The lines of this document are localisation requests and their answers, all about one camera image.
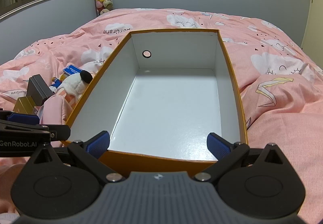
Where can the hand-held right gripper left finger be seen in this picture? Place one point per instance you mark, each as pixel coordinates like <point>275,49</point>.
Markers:
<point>99,143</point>

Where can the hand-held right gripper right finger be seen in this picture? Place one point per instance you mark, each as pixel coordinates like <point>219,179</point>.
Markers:
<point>217,146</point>

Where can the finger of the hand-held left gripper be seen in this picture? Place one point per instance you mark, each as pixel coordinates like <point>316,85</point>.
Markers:
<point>60,133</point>
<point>24,118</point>

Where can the gold box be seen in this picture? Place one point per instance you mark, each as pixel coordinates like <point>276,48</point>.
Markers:
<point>24,105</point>

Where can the orange cardboard box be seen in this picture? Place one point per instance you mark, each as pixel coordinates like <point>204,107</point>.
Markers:
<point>171,103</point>

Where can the pink fabric pouch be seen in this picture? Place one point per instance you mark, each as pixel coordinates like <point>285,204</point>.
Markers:
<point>54,110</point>

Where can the dark grey box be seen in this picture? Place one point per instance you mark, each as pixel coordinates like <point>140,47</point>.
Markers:
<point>37,87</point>

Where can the plush toy in blue jacket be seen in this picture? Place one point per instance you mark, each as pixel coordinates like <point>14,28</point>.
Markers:
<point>56,84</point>

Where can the white pink striped plush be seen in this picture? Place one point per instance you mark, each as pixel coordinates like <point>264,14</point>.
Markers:
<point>75,85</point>

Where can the blue tag card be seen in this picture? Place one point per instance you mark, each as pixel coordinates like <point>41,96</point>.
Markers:
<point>73,69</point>

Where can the pink printed blanket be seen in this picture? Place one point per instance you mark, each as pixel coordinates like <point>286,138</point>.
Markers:
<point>277,103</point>

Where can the beige door frame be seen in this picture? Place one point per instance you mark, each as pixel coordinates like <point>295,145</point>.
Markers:
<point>316,12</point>

